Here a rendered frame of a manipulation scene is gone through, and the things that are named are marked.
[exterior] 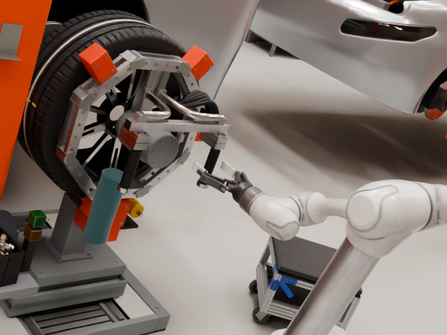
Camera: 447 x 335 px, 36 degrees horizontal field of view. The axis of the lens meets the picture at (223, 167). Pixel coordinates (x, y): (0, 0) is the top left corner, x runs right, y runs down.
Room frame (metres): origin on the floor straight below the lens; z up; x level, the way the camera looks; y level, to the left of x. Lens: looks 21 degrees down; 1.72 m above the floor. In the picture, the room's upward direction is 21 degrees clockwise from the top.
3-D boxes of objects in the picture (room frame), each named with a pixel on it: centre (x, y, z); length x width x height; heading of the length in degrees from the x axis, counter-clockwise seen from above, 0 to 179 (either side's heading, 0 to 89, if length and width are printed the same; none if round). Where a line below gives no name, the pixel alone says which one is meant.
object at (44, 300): (2.34, 0.49, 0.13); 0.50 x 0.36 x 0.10; 139
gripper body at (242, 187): (2.14, -0.07, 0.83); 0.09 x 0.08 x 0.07; 49
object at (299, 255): (2.88, -0.55, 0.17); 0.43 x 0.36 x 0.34; 99
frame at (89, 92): (2.27, 0.34, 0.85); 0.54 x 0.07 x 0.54; 139
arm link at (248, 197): (2.09, -0.13, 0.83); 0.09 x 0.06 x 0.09; 139
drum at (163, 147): (2.22, 0.28, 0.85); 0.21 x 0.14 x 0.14; 49
